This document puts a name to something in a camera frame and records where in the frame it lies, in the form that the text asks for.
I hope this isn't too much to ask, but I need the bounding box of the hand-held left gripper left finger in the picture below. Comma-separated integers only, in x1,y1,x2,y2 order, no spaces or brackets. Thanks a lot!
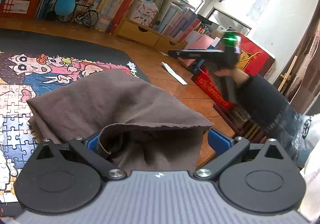
35,135,127,180

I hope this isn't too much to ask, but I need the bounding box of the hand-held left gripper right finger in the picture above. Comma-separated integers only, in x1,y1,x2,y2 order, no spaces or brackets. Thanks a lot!
194,128,285,180

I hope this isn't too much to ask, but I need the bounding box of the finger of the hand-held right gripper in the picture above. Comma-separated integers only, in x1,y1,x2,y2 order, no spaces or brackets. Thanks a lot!
168,49,225,60

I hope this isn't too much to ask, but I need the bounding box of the brown shirt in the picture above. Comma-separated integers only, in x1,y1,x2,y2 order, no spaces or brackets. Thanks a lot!
26,69,214,172

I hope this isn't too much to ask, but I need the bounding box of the person's right hand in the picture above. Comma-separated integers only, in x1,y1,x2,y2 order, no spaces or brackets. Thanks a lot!
214,68,251,88

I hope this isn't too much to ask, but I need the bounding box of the pink folder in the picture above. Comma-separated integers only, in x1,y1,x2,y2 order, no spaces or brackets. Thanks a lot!
187,33,218,51

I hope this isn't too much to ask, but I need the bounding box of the dark brown gift box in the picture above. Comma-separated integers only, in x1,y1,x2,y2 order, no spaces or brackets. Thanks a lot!
214,100,269,144

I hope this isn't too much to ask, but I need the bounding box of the red gift bag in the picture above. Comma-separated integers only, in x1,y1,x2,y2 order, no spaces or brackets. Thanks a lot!
191,30,275,111

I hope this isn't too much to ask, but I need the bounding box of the white paper sheet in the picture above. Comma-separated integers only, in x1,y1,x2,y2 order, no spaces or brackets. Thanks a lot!
161,61,188,86

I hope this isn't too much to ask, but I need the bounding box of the row of thin paperback books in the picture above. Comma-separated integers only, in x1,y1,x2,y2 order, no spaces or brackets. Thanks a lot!
140,0,203,43

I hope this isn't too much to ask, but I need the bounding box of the wooden drawer box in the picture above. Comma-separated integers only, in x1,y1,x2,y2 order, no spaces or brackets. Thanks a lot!
114,18,188,51

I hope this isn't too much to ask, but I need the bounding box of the wooden stand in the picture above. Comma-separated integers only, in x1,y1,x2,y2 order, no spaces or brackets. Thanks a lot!
276,55,298,93

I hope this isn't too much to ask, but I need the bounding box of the white colourful printed box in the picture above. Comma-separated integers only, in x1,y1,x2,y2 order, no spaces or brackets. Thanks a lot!
129,0,159,27

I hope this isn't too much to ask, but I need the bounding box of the brown curtain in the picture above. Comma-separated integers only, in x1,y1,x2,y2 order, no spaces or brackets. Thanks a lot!
292,14,320,116

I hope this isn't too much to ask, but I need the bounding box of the person's torso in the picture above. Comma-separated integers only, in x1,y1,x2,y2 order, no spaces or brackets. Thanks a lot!
267,104,320,222

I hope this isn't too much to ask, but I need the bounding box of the cartoon jigsaw puzzle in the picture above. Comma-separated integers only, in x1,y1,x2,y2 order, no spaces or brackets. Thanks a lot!
0,50,140,204

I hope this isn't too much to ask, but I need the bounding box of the miniature black bicycle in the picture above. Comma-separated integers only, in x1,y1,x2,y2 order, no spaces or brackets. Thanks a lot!
57,0,99,27

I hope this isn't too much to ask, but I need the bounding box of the blue round plush ball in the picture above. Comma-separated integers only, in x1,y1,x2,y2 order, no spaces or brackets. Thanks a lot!
55,0,76,16

